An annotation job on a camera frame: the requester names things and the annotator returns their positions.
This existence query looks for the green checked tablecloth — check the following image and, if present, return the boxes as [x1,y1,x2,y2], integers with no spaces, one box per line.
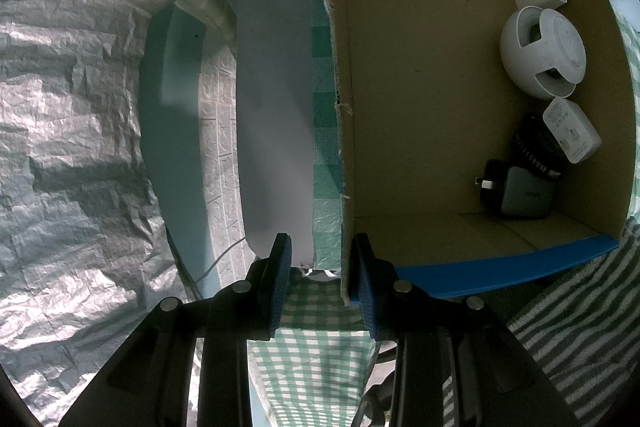
[247,0,640,427]

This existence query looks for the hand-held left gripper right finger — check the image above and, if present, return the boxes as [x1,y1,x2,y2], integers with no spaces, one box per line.
[350,232,581,427]

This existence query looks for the blue-sided cardboard box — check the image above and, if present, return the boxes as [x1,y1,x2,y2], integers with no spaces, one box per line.
[315,0,638,308]

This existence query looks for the white table panel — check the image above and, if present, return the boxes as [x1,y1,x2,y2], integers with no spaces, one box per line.
[235,0,321,270]

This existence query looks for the white chamfered charger block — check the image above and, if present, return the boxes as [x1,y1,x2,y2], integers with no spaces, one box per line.
[542,97,602,164]

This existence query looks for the crinkled silver foil sheet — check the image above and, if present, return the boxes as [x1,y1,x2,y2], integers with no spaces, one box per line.
[0,0,201,427]

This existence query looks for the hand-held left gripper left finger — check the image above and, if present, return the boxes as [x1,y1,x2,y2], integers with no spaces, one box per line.
[59,232,293,427]

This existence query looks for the black cable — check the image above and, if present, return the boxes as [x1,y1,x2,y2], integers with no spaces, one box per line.
[350,377,396,427]

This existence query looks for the black ribbed charger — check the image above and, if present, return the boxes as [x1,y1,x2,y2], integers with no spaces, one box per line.
[512,112,571,180]

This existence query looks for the white round disc charger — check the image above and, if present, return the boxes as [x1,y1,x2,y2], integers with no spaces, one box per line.
[499,6,587,100]

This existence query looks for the white cable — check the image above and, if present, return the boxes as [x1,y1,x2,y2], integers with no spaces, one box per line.
[192,234,248,285]

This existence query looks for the grey striped towel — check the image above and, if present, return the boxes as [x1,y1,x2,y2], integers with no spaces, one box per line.
[505,217,640,427]

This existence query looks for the grey black plug charger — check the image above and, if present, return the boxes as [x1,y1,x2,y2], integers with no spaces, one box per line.
[474,158,558,222]

